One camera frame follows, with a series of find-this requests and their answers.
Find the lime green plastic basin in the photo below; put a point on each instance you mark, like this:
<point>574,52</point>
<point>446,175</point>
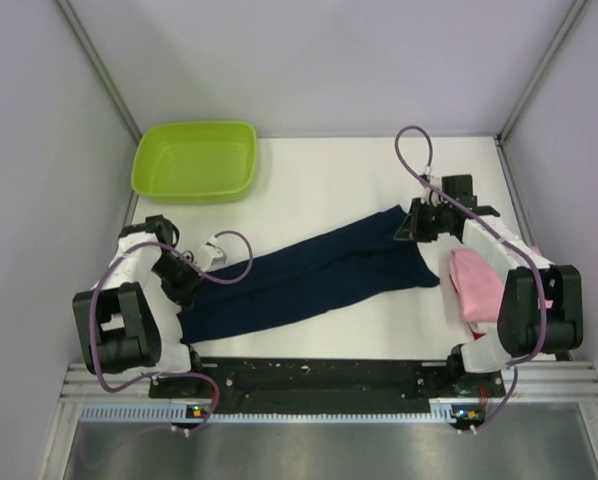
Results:
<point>196,162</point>

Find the pink folded t shirt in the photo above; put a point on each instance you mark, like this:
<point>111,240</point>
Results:
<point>479,286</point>

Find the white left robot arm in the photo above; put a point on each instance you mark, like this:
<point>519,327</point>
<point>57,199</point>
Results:
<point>120,326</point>

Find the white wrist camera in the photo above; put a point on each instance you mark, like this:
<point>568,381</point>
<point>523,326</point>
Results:
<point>209,256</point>
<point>431,177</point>

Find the navy blue t shirt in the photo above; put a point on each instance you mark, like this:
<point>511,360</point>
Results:
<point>324,273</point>

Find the red folded t shirt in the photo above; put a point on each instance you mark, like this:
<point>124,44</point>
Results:
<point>475,332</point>

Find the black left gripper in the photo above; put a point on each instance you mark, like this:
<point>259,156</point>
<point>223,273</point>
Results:
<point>186,292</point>

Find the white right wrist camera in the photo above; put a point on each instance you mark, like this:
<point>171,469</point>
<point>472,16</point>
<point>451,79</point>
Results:
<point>431,177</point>

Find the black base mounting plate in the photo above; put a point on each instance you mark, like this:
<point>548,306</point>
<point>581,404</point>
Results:
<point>341,386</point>

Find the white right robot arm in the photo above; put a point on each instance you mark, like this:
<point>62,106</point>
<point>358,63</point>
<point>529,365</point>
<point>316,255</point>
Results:
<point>541,310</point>

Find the grey slotted cable duct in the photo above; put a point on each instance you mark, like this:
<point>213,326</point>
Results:
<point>184,414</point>

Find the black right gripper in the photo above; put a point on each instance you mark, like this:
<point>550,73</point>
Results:
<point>406,232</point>

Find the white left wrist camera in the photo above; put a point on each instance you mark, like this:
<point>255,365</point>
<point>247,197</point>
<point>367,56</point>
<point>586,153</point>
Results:
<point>209,256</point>

